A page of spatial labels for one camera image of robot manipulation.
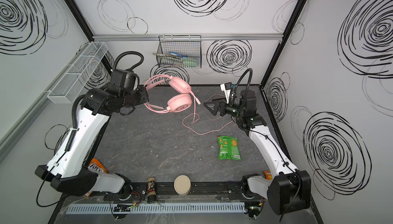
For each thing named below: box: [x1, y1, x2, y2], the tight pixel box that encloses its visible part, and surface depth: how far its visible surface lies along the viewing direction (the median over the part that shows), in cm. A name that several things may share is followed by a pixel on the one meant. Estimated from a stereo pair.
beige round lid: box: [173, 174, 192, 196], surface depth 72 cm
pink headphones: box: [143, 74, 202, 114], surface depth 63 cm
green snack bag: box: [216, 135, 242, 161], surface depth 86 cm
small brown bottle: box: [147, 176, 157, 205], surface depth 73 cm
